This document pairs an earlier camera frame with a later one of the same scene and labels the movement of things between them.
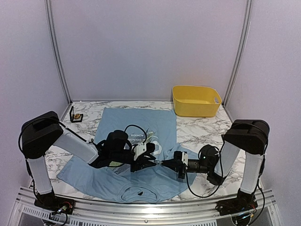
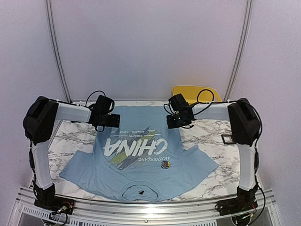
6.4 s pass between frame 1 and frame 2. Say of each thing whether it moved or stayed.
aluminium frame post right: stayed
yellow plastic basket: stayed
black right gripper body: moved
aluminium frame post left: stayed
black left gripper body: moved
